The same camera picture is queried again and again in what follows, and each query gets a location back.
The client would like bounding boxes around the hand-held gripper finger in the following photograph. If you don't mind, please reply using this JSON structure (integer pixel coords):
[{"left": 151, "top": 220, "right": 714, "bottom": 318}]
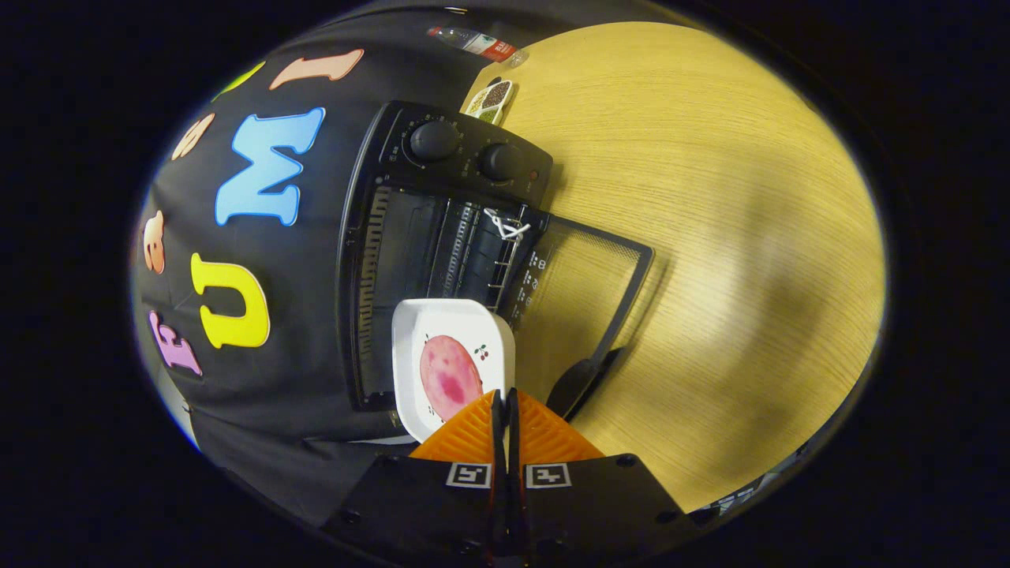
[
  {"left": 320, "top": 388, "right": 510, "bottom": 568},
  {"left": 505, "top": 387, "right": 695, "bottom": 568}
]

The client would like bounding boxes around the pink round food slice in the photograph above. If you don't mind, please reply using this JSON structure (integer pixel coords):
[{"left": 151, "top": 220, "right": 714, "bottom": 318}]
[{"left": 419, "top": 335, "right": 484, "bottom": 421}]

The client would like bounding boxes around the white square plate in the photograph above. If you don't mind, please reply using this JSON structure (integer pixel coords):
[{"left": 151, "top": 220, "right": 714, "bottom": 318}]
[{"left": 391, "top": 298, "right": 517, "bottom": 444}]

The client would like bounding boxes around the black toaster oven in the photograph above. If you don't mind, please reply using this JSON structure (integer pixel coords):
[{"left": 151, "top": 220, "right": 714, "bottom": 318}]
[{"left": 335, "top": 100, "right": 656, "bottom": 423}]

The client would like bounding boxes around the black backdrop cloth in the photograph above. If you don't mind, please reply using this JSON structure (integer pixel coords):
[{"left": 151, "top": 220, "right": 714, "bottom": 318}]
[{"left": 130, "top": 4, "right": 490, "bottom": 525}]

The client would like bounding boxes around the white sectioned dish of beans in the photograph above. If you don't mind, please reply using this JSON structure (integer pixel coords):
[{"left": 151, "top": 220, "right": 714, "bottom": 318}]
[{"left": 464, "top": 77, "right": 515, "bottom": 125}]

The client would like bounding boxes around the clear water bottle red label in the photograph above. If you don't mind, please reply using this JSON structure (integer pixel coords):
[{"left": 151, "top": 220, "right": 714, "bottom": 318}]
[{"left": 426, "top": 26, "right": 529, "bottom": 68}]

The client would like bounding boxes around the white string tie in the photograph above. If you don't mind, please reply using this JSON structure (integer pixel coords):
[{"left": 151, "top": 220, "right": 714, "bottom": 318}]
[{"left": 483, "top": 207, "right": 531, "bottom": 242}]

